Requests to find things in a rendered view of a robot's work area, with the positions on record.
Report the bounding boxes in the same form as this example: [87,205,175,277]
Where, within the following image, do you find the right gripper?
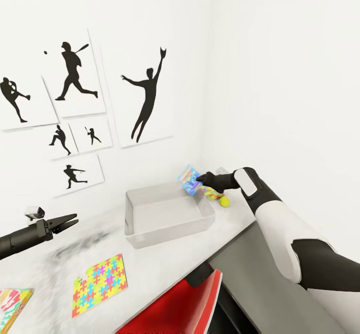
[196,172,226,194]

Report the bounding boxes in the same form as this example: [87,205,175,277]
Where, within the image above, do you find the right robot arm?
[196,167,360,334]

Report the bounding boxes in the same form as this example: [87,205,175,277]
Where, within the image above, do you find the tennis ball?
[219,197,230,208]

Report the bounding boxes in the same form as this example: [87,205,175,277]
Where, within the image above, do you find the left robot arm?
[0,206,79,261]

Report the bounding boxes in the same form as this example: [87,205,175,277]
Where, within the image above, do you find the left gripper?
[10,214,79,254]

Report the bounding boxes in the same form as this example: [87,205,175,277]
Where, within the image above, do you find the jigsaw puzzle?
[200,184,226,201]
[71,253,128,319]

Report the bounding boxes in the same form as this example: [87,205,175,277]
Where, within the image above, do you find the toy box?
[124,181,216,249]

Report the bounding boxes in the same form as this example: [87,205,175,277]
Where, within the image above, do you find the board game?
[0,289,33,334]
[176,165,204,196]

